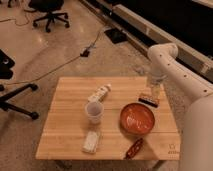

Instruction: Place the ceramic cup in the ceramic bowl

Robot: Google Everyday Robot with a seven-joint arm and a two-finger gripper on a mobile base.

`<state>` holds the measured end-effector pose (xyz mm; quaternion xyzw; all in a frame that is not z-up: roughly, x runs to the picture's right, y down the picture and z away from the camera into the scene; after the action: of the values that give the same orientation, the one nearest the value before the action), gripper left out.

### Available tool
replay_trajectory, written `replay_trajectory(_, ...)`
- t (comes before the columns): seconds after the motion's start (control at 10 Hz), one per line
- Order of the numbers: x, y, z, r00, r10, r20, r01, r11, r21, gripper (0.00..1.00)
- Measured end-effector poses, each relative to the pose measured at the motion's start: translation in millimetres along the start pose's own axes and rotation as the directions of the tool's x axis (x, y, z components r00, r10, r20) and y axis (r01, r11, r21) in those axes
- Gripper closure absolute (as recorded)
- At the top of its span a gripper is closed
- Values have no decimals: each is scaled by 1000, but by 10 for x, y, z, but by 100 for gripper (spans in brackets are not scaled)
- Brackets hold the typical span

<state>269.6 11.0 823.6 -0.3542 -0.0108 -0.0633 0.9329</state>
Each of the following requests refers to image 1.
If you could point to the orange ceramic bowl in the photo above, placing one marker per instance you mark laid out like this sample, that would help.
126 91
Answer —
136 118

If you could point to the wooden table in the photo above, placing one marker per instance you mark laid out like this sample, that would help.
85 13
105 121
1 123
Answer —
67 125

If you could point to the black office chair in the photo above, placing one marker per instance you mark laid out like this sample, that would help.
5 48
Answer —
50 9

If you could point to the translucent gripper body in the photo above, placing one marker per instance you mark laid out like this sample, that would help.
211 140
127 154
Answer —
155 85

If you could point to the white ceramic cup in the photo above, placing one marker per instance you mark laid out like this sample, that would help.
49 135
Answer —
94 111

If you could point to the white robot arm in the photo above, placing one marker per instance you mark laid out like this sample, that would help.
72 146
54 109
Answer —
196 149

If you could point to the red snack wrapper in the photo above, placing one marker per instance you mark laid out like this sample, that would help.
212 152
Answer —
134 149

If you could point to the black floor plate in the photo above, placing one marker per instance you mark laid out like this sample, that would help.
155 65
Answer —
115 35

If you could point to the white rectangular packet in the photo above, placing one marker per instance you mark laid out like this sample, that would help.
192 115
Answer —
91 142

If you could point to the white bottle lying down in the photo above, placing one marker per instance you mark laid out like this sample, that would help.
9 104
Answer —
100 93

